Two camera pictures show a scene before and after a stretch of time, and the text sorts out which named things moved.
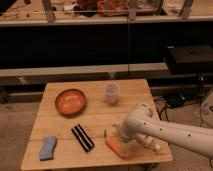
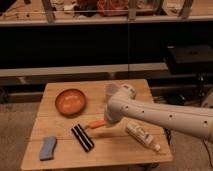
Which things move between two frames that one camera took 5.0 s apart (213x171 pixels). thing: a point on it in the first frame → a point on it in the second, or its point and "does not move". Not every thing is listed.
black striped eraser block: (82, 137) does not move
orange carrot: (115, 147) → (96, 124)
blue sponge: (47, 148) does not move
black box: (190, 59) does not move
